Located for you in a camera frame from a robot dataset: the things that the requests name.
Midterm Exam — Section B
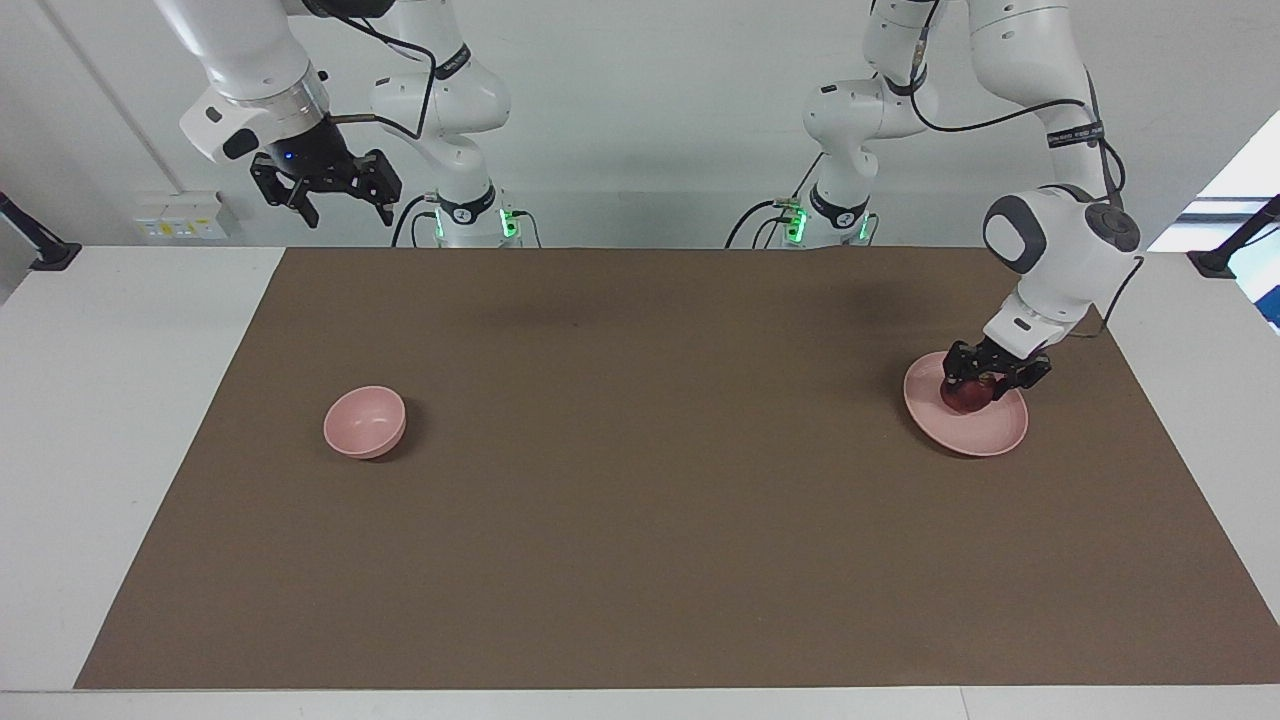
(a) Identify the pink bowl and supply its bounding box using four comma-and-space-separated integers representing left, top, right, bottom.
323, 386, 408, 460

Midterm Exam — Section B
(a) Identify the black clamp mount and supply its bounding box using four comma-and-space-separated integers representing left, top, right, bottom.
0, 192, 83, 272
1187, 195, 1280, 279

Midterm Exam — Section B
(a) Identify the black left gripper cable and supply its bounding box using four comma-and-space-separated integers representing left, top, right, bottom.
905, 0, 1146, 339

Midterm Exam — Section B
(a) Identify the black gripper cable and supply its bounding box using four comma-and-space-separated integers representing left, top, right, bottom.
905, 0, 1146, 339
318, 5, 438, 141

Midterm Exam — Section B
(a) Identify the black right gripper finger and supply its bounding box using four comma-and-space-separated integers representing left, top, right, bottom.
249, 155, 321, 230
358, 149, 404, 227

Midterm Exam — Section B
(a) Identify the dark red apple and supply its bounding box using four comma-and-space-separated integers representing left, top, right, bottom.
940, 375, 995, 416

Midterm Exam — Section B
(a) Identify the brown table mat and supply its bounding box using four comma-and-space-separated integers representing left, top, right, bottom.
75, 247, 1280, 691

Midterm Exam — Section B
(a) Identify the white wall conduit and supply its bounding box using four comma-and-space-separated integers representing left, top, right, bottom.
38, 0, 189, 196

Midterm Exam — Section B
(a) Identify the pink plate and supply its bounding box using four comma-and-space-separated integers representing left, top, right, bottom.
903, 351, 1029, 458

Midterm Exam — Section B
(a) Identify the white wall socket panel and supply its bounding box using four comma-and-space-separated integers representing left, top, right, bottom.
133, 192, 241, 242

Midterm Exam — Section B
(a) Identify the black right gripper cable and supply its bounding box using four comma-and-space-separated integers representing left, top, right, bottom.
318, 5, 438, 141

